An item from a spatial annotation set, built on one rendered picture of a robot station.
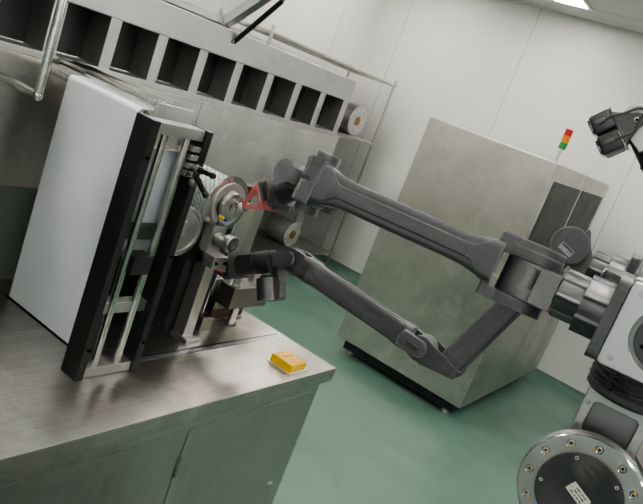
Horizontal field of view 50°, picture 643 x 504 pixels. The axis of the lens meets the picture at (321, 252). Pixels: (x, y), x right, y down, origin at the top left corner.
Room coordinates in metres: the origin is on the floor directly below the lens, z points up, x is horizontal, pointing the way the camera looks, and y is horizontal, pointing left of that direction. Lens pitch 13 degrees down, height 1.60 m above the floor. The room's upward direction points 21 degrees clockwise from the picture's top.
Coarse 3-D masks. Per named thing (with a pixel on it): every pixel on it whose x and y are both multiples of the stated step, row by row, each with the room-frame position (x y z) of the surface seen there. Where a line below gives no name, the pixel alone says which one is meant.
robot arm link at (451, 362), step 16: (560, 240) 1.42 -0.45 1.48; (576, 240) 1.41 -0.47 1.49; (576, 256) 1.40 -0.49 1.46; (496, 304) 1.45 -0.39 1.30; (480, 320) 1.45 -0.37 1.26; (496, 320) 1.43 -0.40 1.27; (512, 320) 1.44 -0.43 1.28; (432, 336) 1.51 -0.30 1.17; (464, 336) 1.45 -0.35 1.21; (480, 336) 1.44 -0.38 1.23; (496, 336) 1.44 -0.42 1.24; (432, 352) 1.44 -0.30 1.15; (448, 352) 1.44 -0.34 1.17; (464, 352) 1.43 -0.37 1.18; (480, 352) 1.44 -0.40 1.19; (432, 368) 1.43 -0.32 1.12; (448, 368) 1.42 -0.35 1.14; (464, 368) 1.44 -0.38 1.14
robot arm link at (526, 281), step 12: (516, 264) 0.99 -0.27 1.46; (528, 264) 0.98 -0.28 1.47; (504, 276) 1.00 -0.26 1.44; (516, 276) 0.98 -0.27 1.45; (528, 276) 0.98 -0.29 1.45; (540, 276) 0.96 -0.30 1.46; (552, 276) 0.96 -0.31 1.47; (504, 288) 0.99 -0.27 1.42; (516, 288) 0.98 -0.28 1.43; (528, 288) 0.97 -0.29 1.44; (540, 288) 0.96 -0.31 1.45; (552, 288) 0.96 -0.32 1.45; (528, 300) 0.96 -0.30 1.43; (540, 300) 0.95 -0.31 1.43; (552, 300) 0.97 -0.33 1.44
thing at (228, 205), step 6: (228, 192) 1.66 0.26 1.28; (234, 192) 1.67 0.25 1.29; (222, 198) 1.64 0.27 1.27; (228, 198) 1.64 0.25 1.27; (234, 198) 1.66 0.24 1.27; (240, 198) 1.68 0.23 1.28; (222, 204) 1.64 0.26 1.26; (228, 204) 1.65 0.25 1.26; (234, 204) 1.67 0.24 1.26; (222, 210) 1.64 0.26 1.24; (228, 210) 1.66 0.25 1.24; (234, 210) 1.68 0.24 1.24; (240, 210) 1.69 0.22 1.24; (228, 216) 1.66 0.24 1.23; (234, 216) 1.68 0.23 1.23
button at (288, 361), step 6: (276, 354) 1.68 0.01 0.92; (282, 354) 1.70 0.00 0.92; (288, 354) 1.71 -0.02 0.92; (294, 354) 1.73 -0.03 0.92; (270, 360) 1.68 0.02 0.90; (276, 360) 1.67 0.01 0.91; (282, 360) 1.67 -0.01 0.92; (288, 360) 1.67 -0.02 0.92; (294, 360) 1.69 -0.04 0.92; (300, 360) 1.70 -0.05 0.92; (282, 366) 1.66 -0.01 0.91; (288, 366) 1.65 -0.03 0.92; (294, 366) 1.66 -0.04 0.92; (300, 366) 1.69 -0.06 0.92; (288, 372) 1.65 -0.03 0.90
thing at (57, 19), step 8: (64, 0) 1.22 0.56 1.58; (56, 8) 1.21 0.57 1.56; (64, 8) 1.22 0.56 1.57; (56, 16) 1.21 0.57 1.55; (56, 24) 1.21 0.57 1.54; (56, 32) 1.22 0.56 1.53; (48, 40) 1.21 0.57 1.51; (56, 40) 1.22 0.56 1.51; (48, 48) 1.21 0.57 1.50; (48, 56) 1.21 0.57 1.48; (48, 64) 1.22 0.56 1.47; (40, 72) 1.21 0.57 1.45; (48, 72) 1.22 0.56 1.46; (40, 80) 1.21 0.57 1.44; (40, 88) 1.21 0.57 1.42
